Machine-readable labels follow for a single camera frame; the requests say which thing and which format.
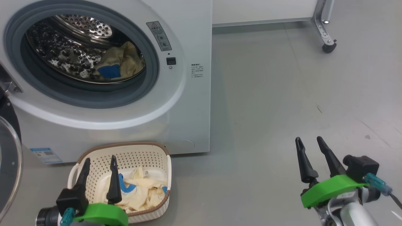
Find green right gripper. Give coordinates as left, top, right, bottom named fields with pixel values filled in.
left=295, top=136, right=370, bottom=209

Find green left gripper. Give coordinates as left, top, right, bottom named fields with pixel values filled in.
left=71, top=155, right=129, bottom=226

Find cream garment with blue trim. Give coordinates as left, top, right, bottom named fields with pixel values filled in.
left=96, top=41, right=147, bottom=81
left=100, top=166, right=169, bottom=213

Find washing machine door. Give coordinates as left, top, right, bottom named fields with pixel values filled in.
left=0, top=91, right=23, bottom=220

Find white front-load washing machine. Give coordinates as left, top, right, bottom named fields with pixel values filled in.
left=0, top=0, right=213, bottom=164

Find perforated steel washer drum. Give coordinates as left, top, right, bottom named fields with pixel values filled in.
left=26, top=14, right=146, bottom=84

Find metal door hinge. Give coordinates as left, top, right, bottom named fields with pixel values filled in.
left=0, top=63, right=23, bottom=94

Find cream perforated laundry basket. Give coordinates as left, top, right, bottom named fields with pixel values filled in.
left=68, top=141, right=172, bottom=224

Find blue energy label sticker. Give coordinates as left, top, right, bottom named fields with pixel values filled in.
left=30, top=148, right=62, bottom=164

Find metal leg with black caster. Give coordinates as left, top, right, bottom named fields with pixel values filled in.
left=311, top=0, right=337, bottom=53

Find grey warning label sticker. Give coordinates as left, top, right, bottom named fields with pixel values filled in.
left=146, top=21, right=172, bottom=51

